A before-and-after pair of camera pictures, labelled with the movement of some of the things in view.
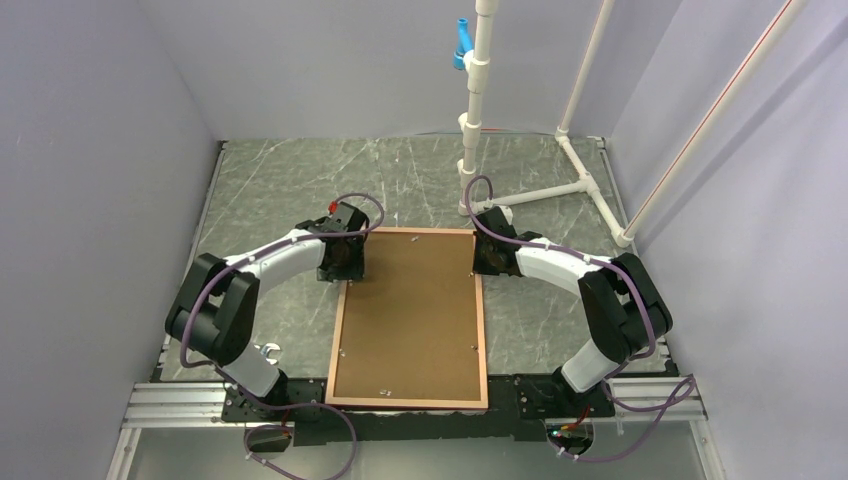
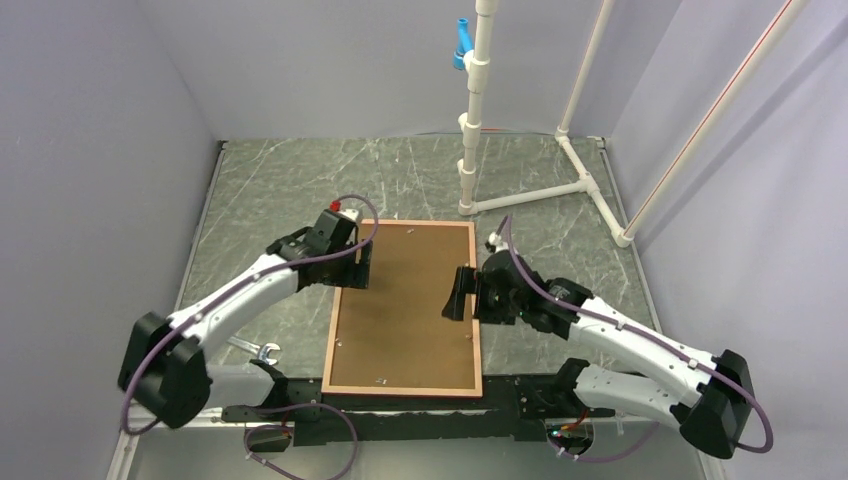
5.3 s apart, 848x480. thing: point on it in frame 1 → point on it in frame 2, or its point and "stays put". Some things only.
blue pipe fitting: (464, 44) stays put
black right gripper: (480, 268) → (469, 280)
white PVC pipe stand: (478, 73) stays put
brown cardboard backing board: (409, 325) stays put
